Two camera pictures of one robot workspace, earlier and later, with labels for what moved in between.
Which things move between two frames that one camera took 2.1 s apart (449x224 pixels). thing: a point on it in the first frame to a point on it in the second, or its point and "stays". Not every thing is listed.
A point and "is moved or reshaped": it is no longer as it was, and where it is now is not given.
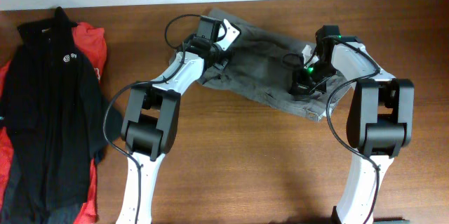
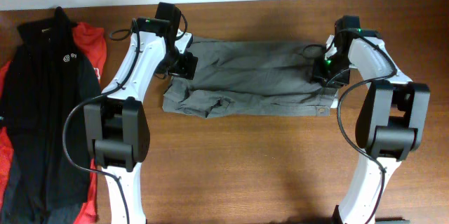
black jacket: (57, 123) stays
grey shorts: (262, 67) is moved or reshaped
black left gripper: (223, 60) to (186, 68)
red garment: (91, 38) stays
